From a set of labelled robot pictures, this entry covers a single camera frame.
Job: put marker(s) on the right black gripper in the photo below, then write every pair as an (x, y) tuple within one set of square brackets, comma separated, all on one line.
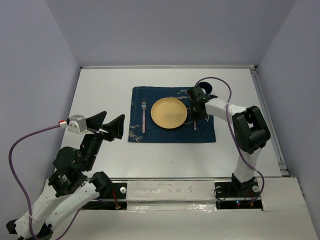
[(200, 116)]

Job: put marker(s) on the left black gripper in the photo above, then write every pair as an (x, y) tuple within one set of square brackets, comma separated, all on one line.
[(115, 127)]

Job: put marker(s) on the dark blue cup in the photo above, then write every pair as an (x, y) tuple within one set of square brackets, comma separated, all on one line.
[(207, 87)]

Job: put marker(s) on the pink handled knife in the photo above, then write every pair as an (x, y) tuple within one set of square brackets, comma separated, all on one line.
[(195, 125)]

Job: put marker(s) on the yellow plate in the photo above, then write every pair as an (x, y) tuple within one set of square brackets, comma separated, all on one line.
[(169, 113)]

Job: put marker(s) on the blue fish placemat cloth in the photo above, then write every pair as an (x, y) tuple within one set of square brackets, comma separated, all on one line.
[(205, 132)]

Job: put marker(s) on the pink handled fork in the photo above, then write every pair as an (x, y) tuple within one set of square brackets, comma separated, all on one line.
[(144, 107)]

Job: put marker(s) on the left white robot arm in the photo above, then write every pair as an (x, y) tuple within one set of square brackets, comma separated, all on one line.
[(68, 189)]

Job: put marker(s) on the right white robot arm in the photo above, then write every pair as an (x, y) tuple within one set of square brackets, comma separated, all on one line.
[(248, 129)]

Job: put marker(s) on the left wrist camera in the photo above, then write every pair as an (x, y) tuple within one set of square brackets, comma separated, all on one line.
[(75, 124)]

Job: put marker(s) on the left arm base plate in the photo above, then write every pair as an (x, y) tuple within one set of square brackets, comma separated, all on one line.
[(114, 200)]

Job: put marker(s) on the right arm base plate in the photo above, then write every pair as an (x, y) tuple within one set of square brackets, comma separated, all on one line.
[(235, 195)]

